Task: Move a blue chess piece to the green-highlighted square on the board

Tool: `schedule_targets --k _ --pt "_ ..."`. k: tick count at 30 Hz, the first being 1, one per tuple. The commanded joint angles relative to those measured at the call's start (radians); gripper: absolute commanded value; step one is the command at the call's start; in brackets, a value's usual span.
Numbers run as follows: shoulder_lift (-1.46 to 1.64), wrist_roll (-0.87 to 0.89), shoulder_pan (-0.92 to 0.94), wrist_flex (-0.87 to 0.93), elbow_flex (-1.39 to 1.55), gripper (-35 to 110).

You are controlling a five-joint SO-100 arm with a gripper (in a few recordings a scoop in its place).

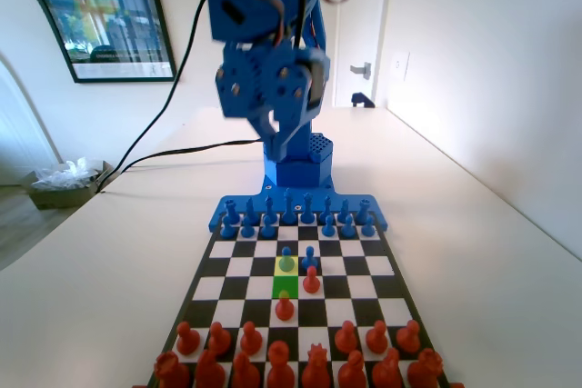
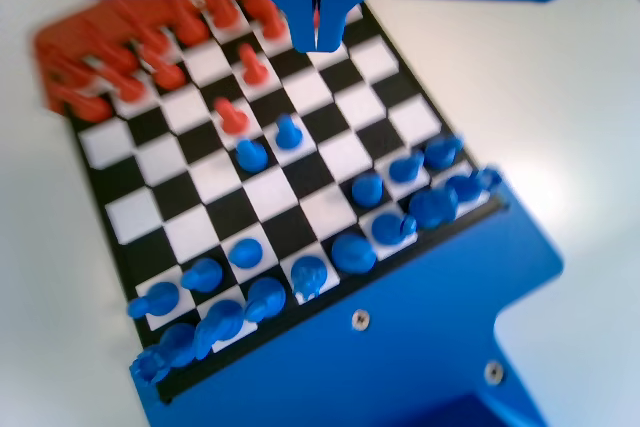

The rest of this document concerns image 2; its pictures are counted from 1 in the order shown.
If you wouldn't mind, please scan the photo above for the blue pawn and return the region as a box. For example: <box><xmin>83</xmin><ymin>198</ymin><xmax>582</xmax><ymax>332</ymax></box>
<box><xmin>423</xmin><ymin>134</ymin><xmax>465</xmax><ymax>171</ymax></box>
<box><xmin>351</xmin><ymin>171</ymin><xmax>386</xmax><ymax>208</ymax></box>
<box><xmin>179</xmin><ymin>257</ymin><xmax>224</xmax><ymax>293</ymax></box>
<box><xmin>387</xmin><ymin>150</ymin><xmax>426</xmax><ymax>184</ymax></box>
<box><xmin>228</xmin><ymin>237</ymin><xmax>264</xmax><ymax>269</ymax></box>
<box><xmin>274</xmin><ymin>113</ymin><xmax>304</xmax><ymax>151</ymax></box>
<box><xmin>234</xmin><ymin>138</ymin><xmax>270</xmax><ymax>172</ymax></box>
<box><xmin>125</xmin><ymin>281</ymin><xmax>180</xmax><ymax>318</ymax></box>

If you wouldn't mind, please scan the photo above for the red pawn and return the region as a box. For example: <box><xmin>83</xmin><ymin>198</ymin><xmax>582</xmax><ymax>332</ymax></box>
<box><xmin>237</xmin><ymin>44</ymin><xmax>266</xmax><ymax>86</ymax></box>
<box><xmin>260</xmin><ymin>6</ymin><xmax>289</xmax><ymax>42</ymax></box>
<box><xmin>62</xmin><ymin>89</ymin><xmax>114</xmax><ymax>123</ymax></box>
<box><xmin>144</xmin><ymin>49</ymin><xmax>189</xmax><ymax>91</ymax></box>
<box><xmin>213</xmin><ymin>98</ymin><xmax>250</xmax><ymax>136</ymax></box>
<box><xmin>107</xmin><ymin>66</ymin><xmax>149</xmax><ymax>103</ymax></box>

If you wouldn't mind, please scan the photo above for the red king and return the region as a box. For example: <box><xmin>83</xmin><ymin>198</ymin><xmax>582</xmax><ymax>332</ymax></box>
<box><xmin>204</xmin><ymin>0</ymin><xmax>240</xmax><ymax>31</ymax></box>

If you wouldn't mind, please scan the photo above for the red queen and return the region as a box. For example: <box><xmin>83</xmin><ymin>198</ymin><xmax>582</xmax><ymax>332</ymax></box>
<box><xmin>169</xmin><ymin>0</ymin><xmax>211</xmax><ymax>47</ymax></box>

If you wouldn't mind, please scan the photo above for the red knight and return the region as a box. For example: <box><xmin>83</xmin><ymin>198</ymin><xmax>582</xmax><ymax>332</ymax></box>
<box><xmin>87</xmin><ymin>36</ymin><xmax>139</xmax><ymax>76</ymax></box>

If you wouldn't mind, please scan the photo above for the black and white chessboard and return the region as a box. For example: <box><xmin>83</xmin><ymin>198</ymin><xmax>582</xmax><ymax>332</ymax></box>
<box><xmin>69</xmin><ymin>0</ymin><xmax>506</xmax><ymax>406</ymax></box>

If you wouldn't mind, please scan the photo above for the red rook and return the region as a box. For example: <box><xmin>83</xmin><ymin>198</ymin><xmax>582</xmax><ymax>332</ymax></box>
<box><xmin>44</xmin><ymin>54</ymin><xmax>96</xmax><ymax>93</ymax></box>

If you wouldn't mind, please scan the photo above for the blue rook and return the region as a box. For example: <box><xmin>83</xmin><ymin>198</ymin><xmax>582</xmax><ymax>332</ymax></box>
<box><xmin>444</xmin><ymin>164</ymin><xmax>504</xmax><ymax>204</ymax></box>
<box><xmin>128</xmin><ymin>321</ymin><xmax>199</xmax><ymax>388</ymax></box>

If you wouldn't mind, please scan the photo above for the blue knight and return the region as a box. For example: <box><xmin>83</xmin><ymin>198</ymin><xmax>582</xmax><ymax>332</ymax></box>
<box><xmin>408</xmin><ymin>187</ymin><xmax>459</xmax><ymax>231</ymax></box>
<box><xmin>193</xmin><ymin>299</ymin><xmax>247</xmax><ymax>361</ymax></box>

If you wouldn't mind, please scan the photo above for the blue bishop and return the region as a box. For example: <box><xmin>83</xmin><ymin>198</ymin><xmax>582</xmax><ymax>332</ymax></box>
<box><xmin>243</xmin><ymin>276</ymin><xmax>287</xmax><ymax>323</ymax></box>
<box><xmin>370</xmin><ymin>211</ymin><xmax>419</xmax><ymax>248</ymax></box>

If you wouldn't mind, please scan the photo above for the blue king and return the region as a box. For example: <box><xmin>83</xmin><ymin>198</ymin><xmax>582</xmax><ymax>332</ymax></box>
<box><xmin>330</xmin><ymin>232</ymin><xmax>377</xmax><ymax>276</ymax></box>

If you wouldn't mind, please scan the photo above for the blue queen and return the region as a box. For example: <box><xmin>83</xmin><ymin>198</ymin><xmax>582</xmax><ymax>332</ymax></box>
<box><xmin>289</xmin><ymin>254</ymin><xmax>329</xmax><ymax>302</ymax></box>

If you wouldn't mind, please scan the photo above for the blue arm base plate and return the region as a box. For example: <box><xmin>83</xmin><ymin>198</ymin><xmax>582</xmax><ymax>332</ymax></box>
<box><xmin>129</xmin><ymin>191</ymin><xmax>566</xmax><ymax>427</ymax></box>

